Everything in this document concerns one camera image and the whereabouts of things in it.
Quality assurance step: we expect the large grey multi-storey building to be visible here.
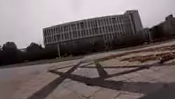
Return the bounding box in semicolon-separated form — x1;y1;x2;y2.
40;8;147;57

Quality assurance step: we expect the pole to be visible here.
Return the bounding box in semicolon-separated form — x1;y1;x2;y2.
147;27;153;44
55;43;62;59

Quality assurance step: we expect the grass lawn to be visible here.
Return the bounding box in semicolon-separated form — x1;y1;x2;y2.
0;52;88;72

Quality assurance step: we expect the grey paved plaza, dark pattern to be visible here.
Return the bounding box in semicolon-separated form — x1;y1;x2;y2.
0;39;175;99

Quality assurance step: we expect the row of trees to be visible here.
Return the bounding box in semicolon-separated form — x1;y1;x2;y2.
0;19;153;68

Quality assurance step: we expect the pile of wooden planks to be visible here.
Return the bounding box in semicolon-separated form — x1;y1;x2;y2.
108;43;175;75

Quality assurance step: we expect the low grey building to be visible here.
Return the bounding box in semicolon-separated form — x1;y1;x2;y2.
146;13;175;42

